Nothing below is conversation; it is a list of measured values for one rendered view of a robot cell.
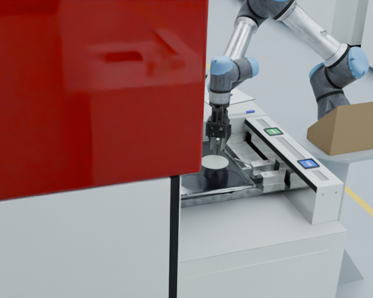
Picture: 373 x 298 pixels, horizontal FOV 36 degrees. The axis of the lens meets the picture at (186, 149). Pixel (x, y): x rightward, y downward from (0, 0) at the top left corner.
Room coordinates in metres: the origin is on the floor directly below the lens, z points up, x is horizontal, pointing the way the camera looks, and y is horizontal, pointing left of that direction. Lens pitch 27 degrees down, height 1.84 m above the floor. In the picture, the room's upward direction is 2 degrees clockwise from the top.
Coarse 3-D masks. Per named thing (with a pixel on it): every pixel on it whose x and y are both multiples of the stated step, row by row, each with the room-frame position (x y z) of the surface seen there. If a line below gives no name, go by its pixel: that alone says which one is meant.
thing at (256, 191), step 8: (240, 192) 1.67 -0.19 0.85; (248, 192) 1.67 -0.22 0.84; (256, 192) 1.69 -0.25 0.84; (272, 192) 1.71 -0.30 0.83; (184, 200) 1.60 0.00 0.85; (192, 200) 1.61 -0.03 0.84; (200, 200) 1.62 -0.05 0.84; (208, 200) 1.63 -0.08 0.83; (216, 200) 1.64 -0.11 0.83; (224, 200) 1.65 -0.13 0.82
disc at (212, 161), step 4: (208, 156) 1.82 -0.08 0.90; (212, 156) 1.82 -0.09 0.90; (216, 156) 1.82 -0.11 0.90; (220, 156) 1.82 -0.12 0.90; (204, 160) 1.79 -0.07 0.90; (208, 160) 1.79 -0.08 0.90; (212, 160) 1.79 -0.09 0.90; (216, 160) 1.79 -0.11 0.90; (220, 160) 1.79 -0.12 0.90; (224, 160) 1.79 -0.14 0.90; (204, 164) 1.76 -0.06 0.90; (208, 164) 1.76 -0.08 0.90; (212, 164) 1.76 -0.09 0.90; (216, 164) 1.76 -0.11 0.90; (220, 164) 1.76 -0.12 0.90; (224, 164) 1.76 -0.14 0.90; (212, 168) 1.73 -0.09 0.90; (216, 168) 1.73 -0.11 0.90; (220, 168) 1.73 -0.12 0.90
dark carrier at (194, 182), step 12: (204, 144) 1.92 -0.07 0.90; (204, 156) 1.82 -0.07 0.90; (204, 168) 1.73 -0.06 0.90; (228, 168) 1.74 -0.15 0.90; (192, 180) 1.64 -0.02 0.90; (204, 180) 1.65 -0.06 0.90; (216, 180) 1.65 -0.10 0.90; (228, 180) 1.65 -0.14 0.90; (240, 180) 1.65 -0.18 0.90; (192, 192) 1.57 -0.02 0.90
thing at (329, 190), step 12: (252, 120) 2.02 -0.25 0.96; (264, 120) 2.02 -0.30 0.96; (264, 132) 1.91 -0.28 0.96; (276, 144) 1.81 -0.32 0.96; (288, 144) 1.82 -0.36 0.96; (288, 156) 1.72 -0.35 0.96; (300, 156) 1.73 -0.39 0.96; (312, 156) 1.73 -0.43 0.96; (300, 168) 1.64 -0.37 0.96; (324, 168) 1.64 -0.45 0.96; (312, 180) 1.56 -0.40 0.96; (324, 180) 1.57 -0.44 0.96; (336, 180) 1.56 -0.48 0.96; (324, 192) 1.53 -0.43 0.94; (336, 192) 1.54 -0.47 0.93; (324, 204) 1.53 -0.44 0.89; (336, 204) 1.55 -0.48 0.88; (324, 216) 1.53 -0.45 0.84; (336, 216) 1.55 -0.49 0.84
